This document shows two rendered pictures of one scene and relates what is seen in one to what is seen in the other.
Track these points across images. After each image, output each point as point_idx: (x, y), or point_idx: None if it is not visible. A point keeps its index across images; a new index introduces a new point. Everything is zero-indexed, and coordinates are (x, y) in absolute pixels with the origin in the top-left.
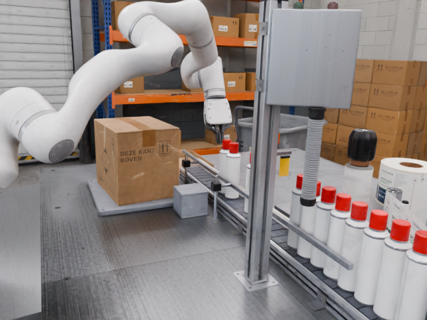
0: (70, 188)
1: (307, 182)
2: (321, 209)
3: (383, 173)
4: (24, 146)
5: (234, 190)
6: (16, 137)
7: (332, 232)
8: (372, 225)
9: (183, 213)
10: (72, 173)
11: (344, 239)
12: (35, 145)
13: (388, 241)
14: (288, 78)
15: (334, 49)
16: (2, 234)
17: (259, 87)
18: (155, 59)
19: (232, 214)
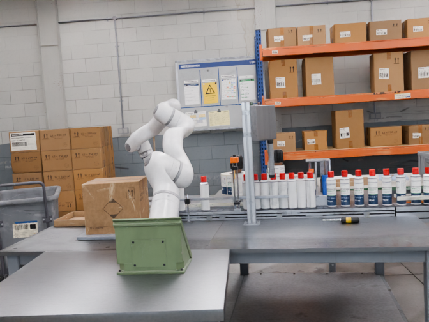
0: (73, 244)
1: (272, 167)
2: (265, 183)
3: (228, 179)
4: (179, 179)
5: (184, 205)
6: (172, 176)
7: (274, 188)
8: (292, 177)
9: None
10: (36, 243)
11: (281, 188)
12: (189, 176)
13: (299, 179)
14: (262, 130)
15: (270, 118)
16: None
17: (246, 135)
18: (191, 130)
19: (199, 214)
